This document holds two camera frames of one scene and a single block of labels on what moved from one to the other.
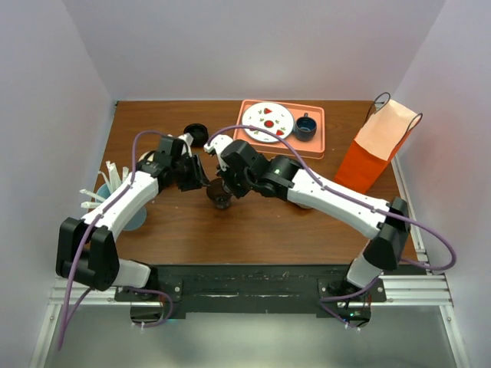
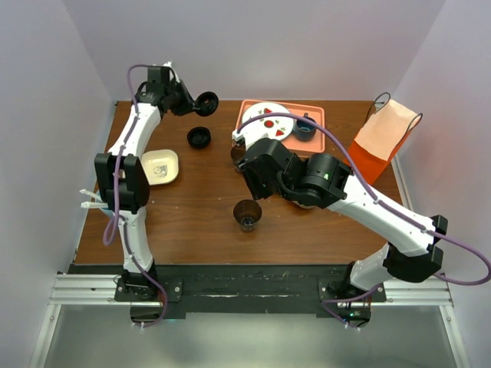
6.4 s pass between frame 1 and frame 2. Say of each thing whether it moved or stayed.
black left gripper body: moved
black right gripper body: moved
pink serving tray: stayed
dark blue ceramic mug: stayed
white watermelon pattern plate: stayed
